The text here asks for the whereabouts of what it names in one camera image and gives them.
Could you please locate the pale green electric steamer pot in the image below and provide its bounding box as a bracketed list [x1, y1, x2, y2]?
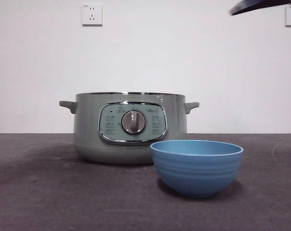
[59, 91, 200, 166]

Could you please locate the blue ribbed bowl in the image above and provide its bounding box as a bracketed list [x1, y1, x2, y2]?
[149, 140, 244, 198]

